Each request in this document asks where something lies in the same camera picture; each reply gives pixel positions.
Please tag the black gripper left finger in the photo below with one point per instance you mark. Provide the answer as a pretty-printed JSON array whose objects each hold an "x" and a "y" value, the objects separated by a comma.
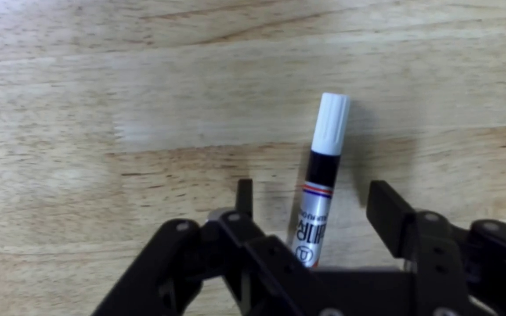
[{"x": 229, "y": 257}]

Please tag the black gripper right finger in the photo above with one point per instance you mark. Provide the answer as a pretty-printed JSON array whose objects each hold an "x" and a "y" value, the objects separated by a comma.
[{"x": 440, "y": 252}]

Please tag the white-capped black silver marker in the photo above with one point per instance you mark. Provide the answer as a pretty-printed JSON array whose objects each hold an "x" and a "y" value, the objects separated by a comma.
[{"x": 323, "y": 177}]

